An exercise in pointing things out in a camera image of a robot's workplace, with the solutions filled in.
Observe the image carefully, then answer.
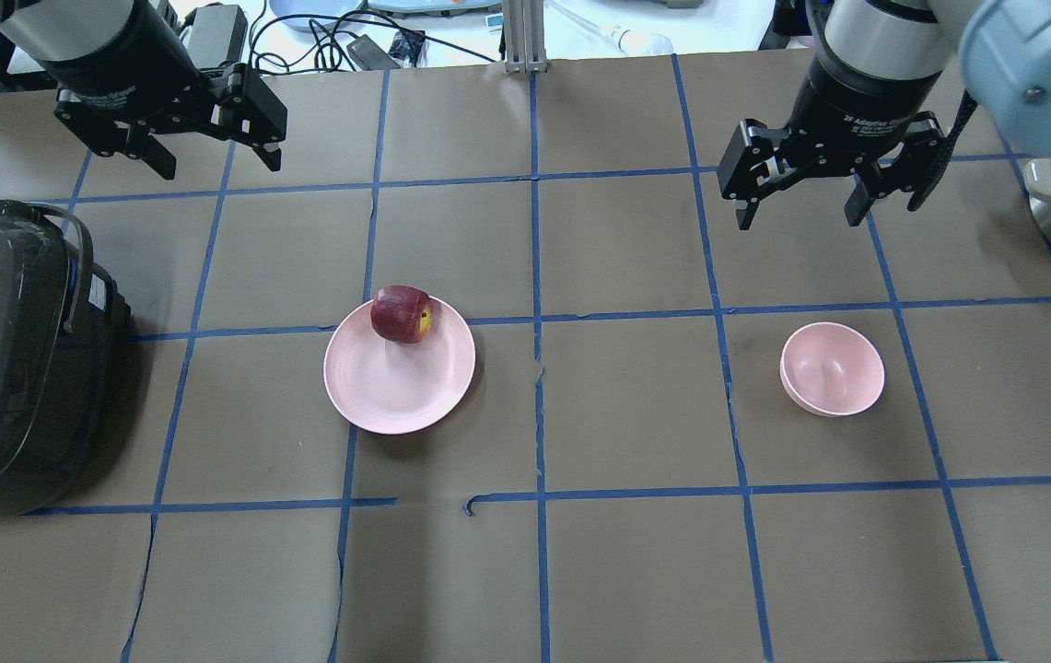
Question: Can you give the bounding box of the pink plate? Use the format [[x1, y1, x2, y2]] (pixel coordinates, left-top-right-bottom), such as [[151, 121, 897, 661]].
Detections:
[[322, 297, 477, 434]]

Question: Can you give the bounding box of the clear plastic bottle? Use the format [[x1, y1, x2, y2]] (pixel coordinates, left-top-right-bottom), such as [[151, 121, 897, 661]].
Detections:
[[547, 1, 675, 56]]

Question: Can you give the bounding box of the grey electronics box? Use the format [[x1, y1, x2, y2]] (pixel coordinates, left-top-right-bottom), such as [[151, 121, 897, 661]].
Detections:
[[183, 4, 248, 70]]

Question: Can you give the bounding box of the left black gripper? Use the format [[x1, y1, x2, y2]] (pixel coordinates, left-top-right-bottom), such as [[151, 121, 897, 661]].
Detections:
[[53, 63, 286, 180]]

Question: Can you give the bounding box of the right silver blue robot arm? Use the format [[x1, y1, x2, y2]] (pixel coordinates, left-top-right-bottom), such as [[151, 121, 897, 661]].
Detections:
[[716, 1, 1051, 230]]

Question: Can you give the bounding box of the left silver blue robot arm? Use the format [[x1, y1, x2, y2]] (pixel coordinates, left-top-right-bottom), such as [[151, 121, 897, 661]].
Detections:
[[0, 1, 286, 180]]

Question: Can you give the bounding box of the aluminium frame post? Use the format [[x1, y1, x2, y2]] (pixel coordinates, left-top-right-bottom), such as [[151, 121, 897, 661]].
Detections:
[[500, 0, 549, 72]]

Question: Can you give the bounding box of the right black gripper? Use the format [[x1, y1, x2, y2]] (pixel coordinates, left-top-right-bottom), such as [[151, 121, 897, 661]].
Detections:
[[718, 70, 950, 231]]

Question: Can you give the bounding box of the red apple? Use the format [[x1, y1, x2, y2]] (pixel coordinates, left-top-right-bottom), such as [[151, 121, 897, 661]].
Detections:
[[369, 285, 434, 344]]

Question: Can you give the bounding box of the pink bowl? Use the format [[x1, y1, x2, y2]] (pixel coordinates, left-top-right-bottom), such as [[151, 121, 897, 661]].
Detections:
[[778, 320, 886, 418]]

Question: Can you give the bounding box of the black cable bundle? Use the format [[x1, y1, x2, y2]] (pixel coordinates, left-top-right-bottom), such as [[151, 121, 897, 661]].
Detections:
[[249, 0, 498, 75]]

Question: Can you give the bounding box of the black power adapter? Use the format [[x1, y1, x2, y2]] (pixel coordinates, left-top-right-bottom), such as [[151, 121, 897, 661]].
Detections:
[[345, 35, 401, 71]]

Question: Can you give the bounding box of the dark grey rice cooker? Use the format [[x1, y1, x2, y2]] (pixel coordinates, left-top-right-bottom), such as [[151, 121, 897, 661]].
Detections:
[[0, 200, 131, 518]]

